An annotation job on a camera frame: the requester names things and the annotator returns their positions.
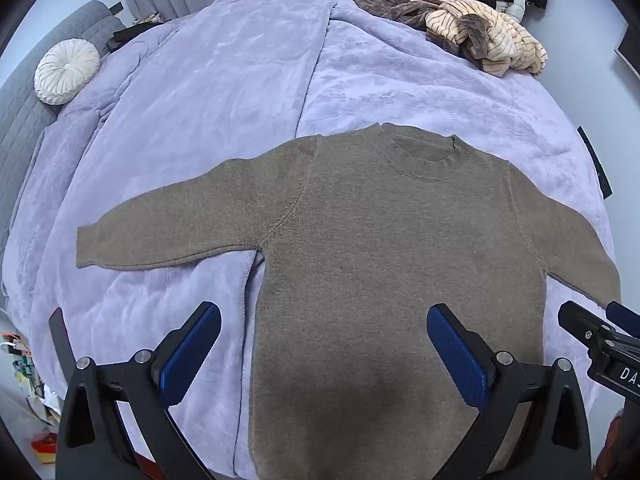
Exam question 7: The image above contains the brown fuzzy garment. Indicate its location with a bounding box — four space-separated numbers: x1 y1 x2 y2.
348 0 451 31

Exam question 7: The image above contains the brown knit sweater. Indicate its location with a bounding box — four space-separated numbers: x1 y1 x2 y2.
76 122 622 478

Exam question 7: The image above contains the dark wall screen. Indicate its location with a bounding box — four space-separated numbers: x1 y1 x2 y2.
615 10 640 76

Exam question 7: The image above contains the black strap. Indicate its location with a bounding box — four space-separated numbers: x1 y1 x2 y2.
576 126 613 200

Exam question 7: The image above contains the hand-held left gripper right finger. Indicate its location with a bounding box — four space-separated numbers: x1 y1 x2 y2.
426 302 593 480

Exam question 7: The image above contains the round white pleated pillow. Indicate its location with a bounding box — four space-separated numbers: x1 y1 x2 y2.
34 39 101 106

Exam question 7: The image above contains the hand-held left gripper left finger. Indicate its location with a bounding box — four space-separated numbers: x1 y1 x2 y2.
48 301 222 480

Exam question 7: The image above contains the grey quilted headboard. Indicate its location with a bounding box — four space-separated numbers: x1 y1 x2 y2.
0 0 123 241

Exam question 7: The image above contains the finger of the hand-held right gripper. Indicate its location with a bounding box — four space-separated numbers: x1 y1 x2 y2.
558 301 613 356
606 301 640 338

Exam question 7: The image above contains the person's right forearm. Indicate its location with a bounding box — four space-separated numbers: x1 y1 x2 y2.
592 407 640 480

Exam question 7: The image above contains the lavender plush blanket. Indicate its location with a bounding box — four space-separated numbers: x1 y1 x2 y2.
0 0 618 480

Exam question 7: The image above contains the colourful floor clutter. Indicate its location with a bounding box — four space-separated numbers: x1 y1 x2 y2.
0 332 61 466

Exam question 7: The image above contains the large cream striped garment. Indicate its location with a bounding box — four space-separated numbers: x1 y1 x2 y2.
425 0 548 78

